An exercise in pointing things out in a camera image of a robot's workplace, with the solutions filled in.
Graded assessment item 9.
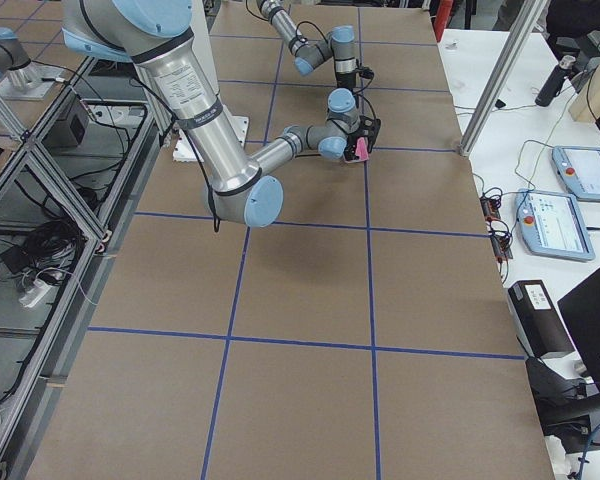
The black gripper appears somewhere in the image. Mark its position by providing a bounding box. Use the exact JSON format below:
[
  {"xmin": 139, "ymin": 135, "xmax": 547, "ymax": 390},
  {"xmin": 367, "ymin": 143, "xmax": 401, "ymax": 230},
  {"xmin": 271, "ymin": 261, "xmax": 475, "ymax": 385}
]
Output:
[
  {"xmin": 344, "ymin": 118, "xmax": 361, "ymax": 163},
  {"xmin": 335, "ymin": 70, "xmax": 358, "ymax": 92}
]

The pink towel with grey back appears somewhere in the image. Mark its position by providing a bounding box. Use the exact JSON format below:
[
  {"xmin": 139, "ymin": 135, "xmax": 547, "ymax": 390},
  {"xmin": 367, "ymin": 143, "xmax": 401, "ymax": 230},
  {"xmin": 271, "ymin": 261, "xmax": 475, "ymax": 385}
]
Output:
[{"xmin": 353, "ymin": 137, "xmax": 370, "ymax": 163}]

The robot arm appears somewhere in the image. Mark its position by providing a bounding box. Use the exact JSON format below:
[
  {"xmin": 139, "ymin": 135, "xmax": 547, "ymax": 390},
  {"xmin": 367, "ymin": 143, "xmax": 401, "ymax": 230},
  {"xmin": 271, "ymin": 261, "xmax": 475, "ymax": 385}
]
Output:
[
  {"xmin": 256, "ymin": 1, "xmax": 360, "ymax": 91},
  {"xmin": 63, "ymin": 1, "xmax": 381, "ymax": 227}
]

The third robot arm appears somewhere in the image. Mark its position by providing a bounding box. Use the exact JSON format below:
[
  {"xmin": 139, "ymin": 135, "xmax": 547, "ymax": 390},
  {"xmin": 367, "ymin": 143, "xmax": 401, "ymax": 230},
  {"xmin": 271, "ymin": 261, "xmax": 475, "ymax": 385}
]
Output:
[{"xmin": 0, "ymin": 27, "xmax": 63, "ymax": 101}]

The black electronics board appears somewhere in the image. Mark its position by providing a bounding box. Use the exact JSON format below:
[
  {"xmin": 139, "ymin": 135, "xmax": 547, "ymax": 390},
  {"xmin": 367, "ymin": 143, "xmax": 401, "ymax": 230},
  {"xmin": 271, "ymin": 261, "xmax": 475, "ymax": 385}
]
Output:
[{"xmin": 480, "ymin": 195, "xmax": 513, "ymax": 264}]

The black water bottle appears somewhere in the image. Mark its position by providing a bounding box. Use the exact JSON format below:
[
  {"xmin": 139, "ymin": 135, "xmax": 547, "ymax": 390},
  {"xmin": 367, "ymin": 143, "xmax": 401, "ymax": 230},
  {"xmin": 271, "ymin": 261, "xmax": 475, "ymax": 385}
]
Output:
[{"xmin": 535, "ymin": 55, "xmax": 576, "ymax": 107}]

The near teach pendant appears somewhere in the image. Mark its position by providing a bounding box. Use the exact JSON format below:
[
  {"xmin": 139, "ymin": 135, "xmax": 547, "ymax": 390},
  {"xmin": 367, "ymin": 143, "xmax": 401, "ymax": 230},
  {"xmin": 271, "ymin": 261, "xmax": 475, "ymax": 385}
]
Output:
[{"xmin": 515, "ymin": 189, "xmax": 595, "ymax": 262}]

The teach pendant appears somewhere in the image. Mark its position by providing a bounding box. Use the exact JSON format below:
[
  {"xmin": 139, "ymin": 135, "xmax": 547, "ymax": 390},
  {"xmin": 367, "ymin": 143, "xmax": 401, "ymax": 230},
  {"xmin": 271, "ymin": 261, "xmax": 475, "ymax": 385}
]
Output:
[
  {"xmin": 551, "ymin": 146, "xmax": 600, "ymax": 202},
  {"xmin": 515, "ymin": 189, "xmax": 595, "ymax": 262}
]

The far teach pendant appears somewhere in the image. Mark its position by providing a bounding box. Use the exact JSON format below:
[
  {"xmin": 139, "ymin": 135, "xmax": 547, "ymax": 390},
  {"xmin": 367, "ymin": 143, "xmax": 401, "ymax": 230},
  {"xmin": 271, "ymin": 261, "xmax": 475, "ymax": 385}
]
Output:
[{"xmin": 551, "ymin": 146, "xmax": 600, "ymax": 202}]

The black box with label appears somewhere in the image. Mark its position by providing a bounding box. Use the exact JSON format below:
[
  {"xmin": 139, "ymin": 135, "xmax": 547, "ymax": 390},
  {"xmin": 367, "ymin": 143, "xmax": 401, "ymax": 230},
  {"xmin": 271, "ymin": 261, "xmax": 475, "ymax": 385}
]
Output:
[{"xmin": 507, "ymin": 280, "xmax": 575, "ymax": 360}]

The black monitor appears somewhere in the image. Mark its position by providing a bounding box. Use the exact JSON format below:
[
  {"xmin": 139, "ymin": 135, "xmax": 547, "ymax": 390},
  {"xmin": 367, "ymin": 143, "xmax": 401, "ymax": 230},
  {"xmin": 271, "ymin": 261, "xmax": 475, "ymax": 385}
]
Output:
[{"xmin": 558, "ymin": 267, "xmax": 600, "ymax": 385}]

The white power strip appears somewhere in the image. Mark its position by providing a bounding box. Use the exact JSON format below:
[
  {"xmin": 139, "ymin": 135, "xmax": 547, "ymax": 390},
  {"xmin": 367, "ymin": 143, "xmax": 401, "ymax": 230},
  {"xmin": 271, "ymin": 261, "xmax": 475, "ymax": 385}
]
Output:
[{"xmin": 19, "ymin": 279, "xmax": 53, "ymax": 309}]

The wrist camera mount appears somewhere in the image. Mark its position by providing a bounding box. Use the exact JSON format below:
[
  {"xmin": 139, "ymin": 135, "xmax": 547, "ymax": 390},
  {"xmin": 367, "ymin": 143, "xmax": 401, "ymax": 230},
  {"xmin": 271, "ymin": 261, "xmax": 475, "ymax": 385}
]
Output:
[
  {"xmin": 360, "ymin": 116, "xmax": 381, "ymax": 153},
  {"xmin": 356, "ymin": 66, "xmax": 375, "ymax": 80}
]

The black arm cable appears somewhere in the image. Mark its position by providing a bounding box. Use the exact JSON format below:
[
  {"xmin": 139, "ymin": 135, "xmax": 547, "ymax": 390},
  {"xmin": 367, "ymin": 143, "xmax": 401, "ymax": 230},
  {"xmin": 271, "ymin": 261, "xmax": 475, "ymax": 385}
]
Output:
[
  {"xmin": 293, "ymin": 79, "xmax": 376, "ymax": 161},
  {"xmin": 288, "ymin": 19, "xmax": 331, "ymax": 51}
]

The aluminium frame post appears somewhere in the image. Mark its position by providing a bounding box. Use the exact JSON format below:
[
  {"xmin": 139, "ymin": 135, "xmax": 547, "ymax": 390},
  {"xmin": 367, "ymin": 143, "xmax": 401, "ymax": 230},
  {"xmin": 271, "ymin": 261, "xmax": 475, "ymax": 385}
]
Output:
[{"xmin": 458, "ymin": 1, "xmax": 549, "ymax": 157}]

